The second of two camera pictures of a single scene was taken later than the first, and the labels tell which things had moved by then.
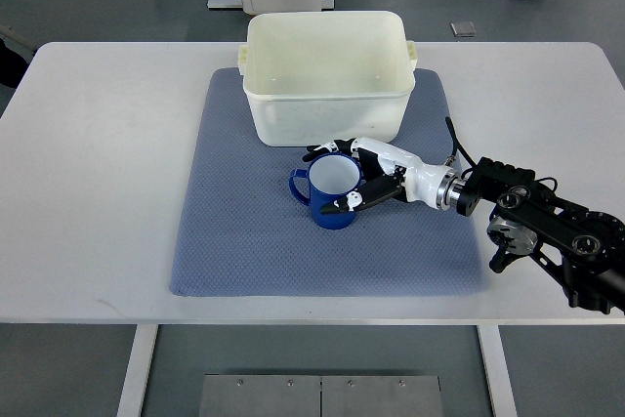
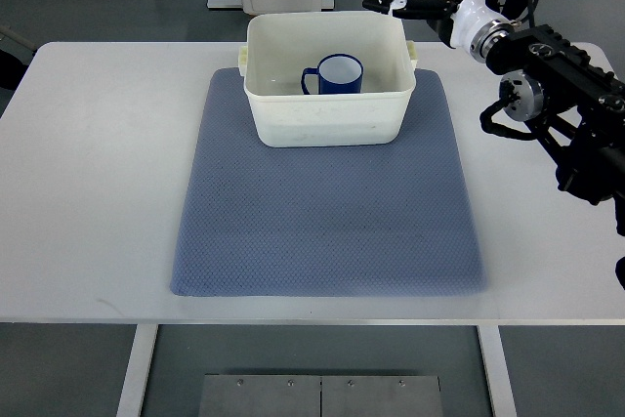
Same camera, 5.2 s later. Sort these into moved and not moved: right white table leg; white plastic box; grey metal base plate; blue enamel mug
Moved: blue enamel mug
Not moved: white plastic box; grey metal base plate; right white table leg
